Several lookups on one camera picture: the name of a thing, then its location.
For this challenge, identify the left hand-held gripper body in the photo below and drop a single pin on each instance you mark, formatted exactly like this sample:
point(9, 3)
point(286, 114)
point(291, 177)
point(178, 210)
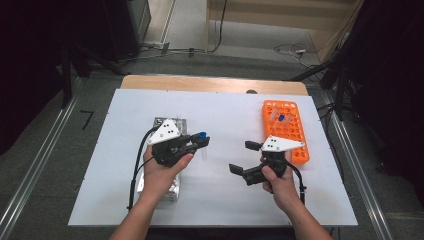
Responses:
point(165, 133)

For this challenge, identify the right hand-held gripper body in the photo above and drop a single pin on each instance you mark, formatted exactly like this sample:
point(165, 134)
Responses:
point(280, 143)

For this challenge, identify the orange plastic tube rack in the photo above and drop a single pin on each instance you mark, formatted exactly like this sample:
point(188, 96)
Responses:
point(298, 155)

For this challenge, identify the silver metal tube rack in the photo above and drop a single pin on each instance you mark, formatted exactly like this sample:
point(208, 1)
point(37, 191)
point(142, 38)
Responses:
point(173, 190)

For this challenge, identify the person's right hand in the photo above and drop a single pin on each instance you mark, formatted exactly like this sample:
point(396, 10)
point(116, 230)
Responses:
point(283, 190)

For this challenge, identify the person's left hand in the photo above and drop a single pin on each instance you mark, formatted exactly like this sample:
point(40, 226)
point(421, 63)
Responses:
point(158, 180)

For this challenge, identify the white board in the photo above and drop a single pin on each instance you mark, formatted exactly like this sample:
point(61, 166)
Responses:
point(216, 200)

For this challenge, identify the wooden table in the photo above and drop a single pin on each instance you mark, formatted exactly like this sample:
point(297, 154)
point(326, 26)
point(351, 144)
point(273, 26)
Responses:
point(200, 83)

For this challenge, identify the black metal stand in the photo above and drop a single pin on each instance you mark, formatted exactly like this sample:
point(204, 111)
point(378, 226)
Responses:
point(339, 93)
point(68, 76)

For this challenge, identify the power strip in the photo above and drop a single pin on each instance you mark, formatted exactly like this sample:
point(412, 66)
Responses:
point(155, 45)

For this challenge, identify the dark cabinet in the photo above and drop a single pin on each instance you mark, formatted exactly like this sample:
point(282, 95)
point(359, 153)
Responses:
point(128, 30)

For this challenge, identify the dark curtain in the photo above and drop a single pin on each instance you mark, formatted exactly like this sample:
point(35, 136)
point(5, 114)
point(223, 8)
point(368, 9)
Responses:
point(26, 66)
point(393, 83)

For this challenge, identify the metal floor rail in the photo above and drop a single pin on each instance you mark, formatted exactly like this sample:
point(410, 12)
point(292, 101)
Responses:
point(36, 163)
point(363, 186)

